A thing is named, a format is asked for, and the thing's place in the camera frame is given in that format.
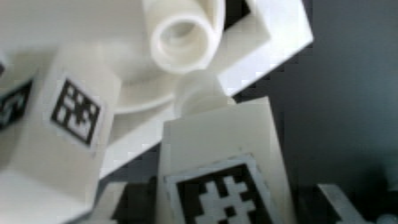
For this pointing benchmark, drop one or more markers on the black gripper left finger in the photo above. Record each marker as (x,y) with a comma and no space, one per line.
(124,206)

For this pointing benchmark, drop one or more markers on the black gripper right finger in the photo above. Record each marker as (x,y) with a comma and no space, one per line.
(325,207)

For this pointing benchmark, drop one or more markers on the white round stool seat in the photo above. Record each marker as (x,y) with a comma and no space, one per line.
(165,51)

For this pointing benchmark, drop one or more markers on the white stool leg with tags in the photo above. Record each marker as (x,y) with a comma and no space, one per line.
(16,80)

